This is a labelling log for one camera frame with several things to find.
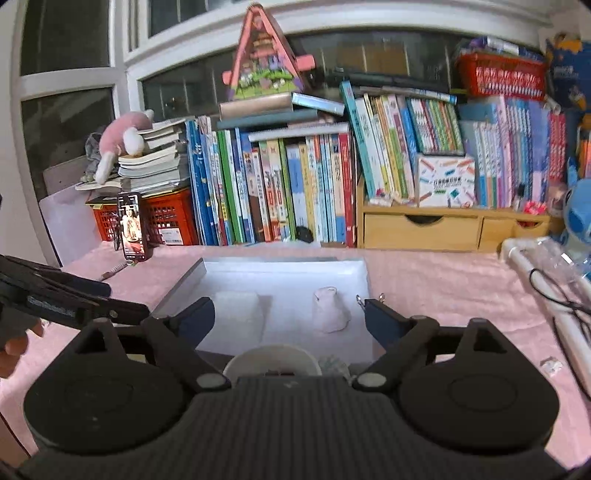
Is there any wooden drawer organizer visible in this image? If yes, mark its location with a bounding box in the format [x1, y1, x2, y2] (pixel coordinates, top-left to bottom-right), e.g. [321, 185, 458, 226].
[356, 179, 564, 253]

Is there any blue cartoon bag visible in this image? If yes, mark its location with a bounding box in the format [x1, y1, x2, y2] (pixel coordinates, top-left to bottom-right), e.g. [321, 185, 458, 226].
[546, 33, 591, 113]

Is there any white board leaning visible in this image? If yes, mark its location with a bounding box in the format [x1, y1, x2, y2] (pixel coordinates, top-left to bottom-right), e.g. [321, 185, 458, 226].
[39, 186, 102, 266]

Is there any white pvc pipe frame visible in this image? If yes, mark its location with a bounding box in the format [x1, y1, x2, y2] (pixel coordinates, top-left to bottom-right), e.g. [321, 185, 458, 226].
[501, 237, 590, 394]

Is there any red plastic crate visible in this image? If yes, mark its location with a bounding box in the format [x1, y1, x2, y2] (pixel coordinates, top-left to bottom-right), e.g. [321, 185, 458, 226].
[86, 188, 200, 246]

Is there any white foam block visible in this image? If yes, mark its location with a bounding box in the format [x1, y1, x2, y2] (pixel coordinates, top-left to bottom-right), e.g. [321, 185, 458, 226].
[197, 291, 264, 356]

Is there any blue Stitch plush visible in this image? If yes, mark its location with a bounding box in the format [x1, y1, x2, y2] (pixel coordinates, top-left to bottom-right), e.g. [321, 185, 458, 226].
[549, 157, 591, 280]

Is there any pink white plush toy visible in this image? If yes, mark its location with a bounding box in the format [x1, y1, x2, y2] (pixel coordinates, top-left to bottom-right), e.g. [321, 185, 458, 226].
[95, 110, 154, 185]

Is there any stack of books on crate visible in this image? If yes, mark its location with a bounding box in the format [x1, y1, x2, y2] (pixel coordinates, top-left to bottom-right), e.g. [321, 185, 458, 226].
[75, 118, 188, 194]

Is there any grey phone lanyard strap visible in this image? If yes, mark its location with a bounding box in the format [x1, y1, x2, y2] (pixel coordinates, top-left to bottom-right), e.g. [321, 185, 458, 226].
[99, 260, 139, 282]

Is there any smartphone on stand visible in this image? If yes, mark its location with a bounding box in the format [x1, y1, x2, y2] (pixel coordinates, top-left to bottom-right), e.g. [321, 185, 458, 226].
[117, 192, 149, 262]

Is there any grey cloth toy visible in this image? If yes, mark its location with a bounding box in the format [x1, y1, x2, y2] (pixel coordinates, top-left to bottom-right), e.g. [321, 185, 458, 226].
[80, 131, 102, 183]

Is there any black binder clip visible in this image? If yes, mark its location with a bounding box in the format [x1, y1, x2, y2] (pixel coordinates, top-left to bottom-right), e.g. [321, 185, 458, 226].
[356, 293, 386, 309]

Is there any person's left hand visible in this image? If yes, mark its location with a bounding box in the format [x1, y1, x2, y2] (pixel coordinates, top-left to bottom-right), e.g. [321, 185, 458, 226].
[0, 333, 29, 379]

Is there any red basket on books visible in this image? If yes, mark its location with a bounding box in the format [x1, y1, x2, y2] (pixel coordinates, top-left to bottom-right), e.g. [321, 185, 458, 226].
[455, 52, 547, 101]

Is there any pink triangular toy house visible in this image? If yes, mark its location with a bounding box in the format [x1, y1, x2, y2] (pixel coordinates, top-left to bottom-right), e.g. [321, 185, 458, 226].
[222, 3, 315, 101]

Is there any pink tablecloth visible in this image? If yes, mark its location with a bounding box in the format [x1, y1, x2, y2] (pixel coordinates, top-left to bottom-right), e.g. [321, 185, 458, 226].
[1, 243, 590, 467]

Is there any white shallow box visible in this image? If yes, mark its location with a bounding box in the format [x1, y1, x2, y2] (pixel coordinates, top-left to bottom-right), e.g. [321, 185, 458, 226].
[153, 257, 377, 364]

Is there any small white plush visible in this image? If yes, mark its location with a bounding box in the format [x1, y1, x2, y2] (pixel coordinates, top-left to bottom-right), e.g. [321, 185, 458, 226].
[312, 286, 351, 334]

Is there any paper cup with yellow drawing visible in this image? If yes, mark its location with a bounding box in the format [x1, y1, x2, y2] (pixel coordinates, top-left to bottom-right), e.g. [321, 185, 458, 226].
[223, 344, 322, 384]

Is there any row of children's books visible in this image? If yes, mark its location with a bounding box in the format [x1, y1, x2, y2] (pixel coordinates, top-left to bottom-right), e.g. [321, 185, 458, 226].
[186, 82, 569, 248]

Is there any white patterned card box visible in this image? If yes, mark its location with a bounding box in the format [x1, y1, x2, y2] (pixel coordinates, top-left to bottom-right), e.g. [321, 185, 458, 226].
[416, 155, 476, 208]

